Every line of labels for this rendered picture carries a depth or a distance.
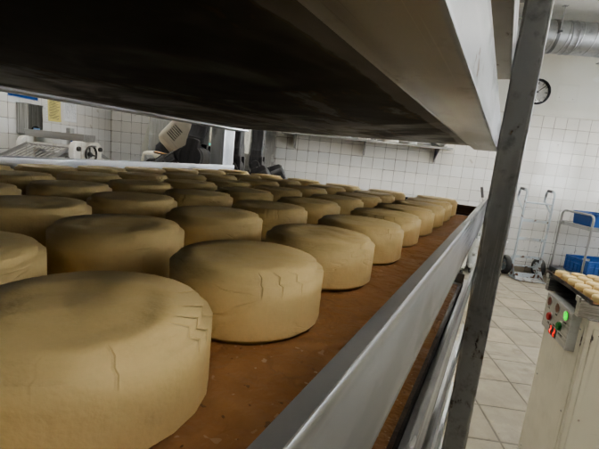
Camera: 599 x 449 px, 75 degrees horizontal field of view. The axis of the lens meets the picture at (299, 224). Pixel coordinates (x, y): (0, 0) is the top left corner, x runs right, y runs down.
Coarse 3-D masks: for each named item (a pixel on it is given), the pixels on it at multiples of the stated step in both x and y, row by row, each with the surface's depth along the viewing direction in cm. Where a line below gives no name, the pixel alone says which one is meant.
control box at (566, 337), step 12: (552, 300) 152; (564, 300) 148; (552, 312) 151; (552, 324) 149; (564, 324) 139; (576, 324) 135; (552, 336) 147; (564, 336) 138; (576, 336) 135; (564, 348) 137
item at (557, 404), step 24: (552, 360) 152; (576, 360) 134; (552, 384) 149; (576, 384) 133; (528, 408) 168; (552, 408) 146; (576, 408) 134; (528, 432) 164; (552, 432) 143; (576, 432) 135
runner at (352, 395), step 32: (480, 224) 43; (448, 256) 16; (416, 288) 10; (448, 288) 19; (384, 320) 7; (416, 320) 11; (352, 352) 6; (384, 352) 8; (416, 352) 12; (320, 384) 5; (352, 384) 6; (384, 384) 8; (288, 416) 4; (320, 416) 5; (352, 416) 6; (384, 416) 9; (256, 448) 4; (288, 448) 4; (320, 448) 5; (352, 448) 7
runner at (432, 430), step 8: (456, 344) 48; (456, 352) 46; (456, 360) 50; (448, 368) 48; (448, 376) 41; (448, 384) 40; (440, 392) 42; (440, 400) 36; (440, 408) 35; (432, 416) 38; (440, 416) 36; (432, 424) 37; (432, 432) 32; (424, 440) 35; (432, 440) 31; (424, 448) 34; (432, 448) 33
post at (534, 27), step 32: (544, 0) 44; (544, 32) 45; (512, 96) 47; (512, 128) 47; (512, 160) 48; (512, 192) 48; (480, 256) 50; (480, 288) 51; (480, 320) 51; (480, 352) 52; (448, 416) 54; (448, 448) 55
